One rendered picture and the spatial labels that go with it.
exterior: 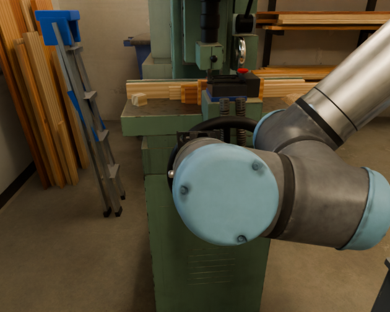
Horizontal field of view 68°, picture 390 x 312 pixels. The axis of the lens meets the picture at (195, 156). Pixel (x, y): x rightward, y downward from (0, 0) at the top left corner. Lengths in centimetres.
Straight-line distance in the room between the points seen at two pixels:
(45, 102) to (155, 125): 137
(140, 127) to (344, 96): 57
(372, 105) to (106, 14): 304
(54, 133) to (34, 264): 86
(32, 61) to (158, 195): 138
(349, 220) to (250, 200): 10
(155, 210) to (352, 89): 73
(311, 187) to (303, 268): 137
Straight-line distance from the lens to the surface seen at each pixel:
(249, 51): 114
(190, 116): 82
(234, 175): 25
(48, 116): 215
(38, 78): 209
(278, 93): 103
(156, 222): 101
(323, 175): 30
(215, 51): 91
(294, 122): 42
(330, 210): 30
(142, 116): 82
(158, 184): 92
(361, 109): 42
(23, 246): 192
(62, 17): 160
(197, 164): 25
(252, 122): 66
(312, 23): 288
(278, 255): 168
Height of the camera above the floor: 117
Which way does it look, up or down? 27 degrees down
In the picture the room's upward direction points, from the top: straight up
